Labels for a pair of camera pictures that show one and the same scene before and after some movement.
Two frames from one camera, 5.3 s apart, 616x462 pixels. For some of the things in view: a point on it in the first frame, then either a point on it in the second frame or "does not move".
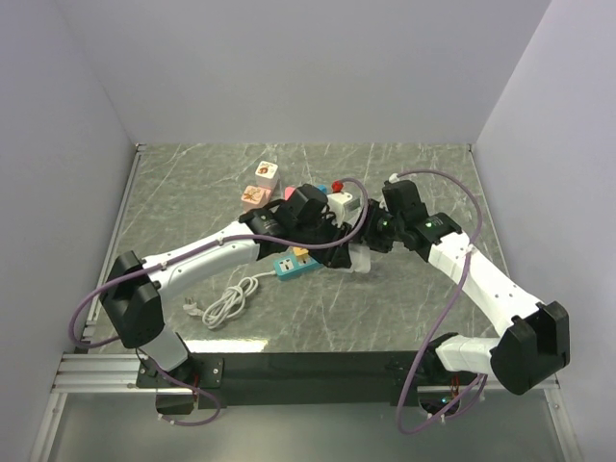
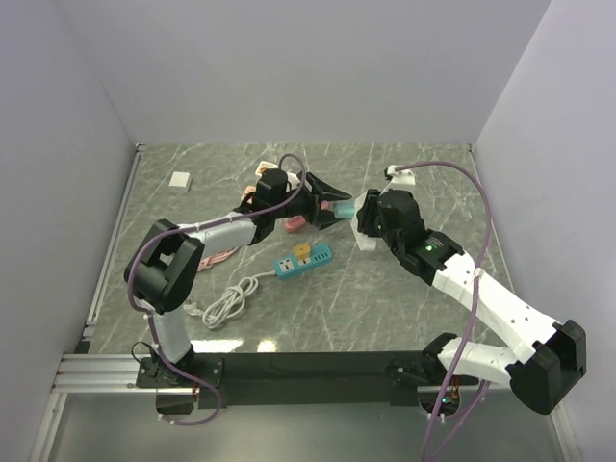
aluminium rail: [115, 373] does not move
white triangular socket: [360, 257] → [366, 243]
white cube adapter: [266, 174] does not move
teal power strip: [290, 268] does not move
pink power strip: [247, 206] → [250, 189]
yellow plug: [301, 254] does not move
